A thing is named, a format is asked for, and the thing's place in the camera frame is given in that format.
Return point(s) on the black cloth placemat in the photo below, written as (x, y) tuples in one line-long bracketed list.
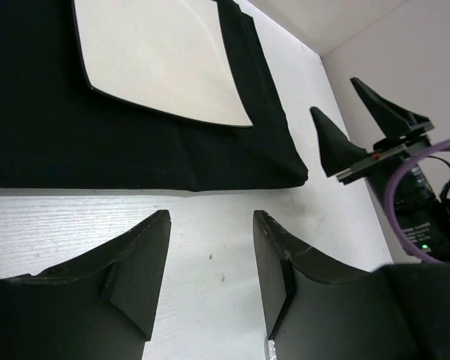
[(57, 132)]

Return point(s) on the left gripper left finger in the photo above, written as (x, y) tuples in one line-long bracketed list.
[(99, 305)]

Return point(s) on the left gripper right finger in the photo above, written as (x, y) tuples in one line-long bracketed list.
[(316, 307)]

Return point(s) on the square white plate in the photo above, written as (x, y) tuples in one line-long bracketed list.
[(163, 55)]

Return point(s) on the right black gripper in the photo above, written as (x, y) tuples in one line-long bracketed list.
[(349, 162)]

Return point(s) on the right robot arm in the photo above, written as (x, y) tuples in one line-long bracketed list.
[(423, 216)]

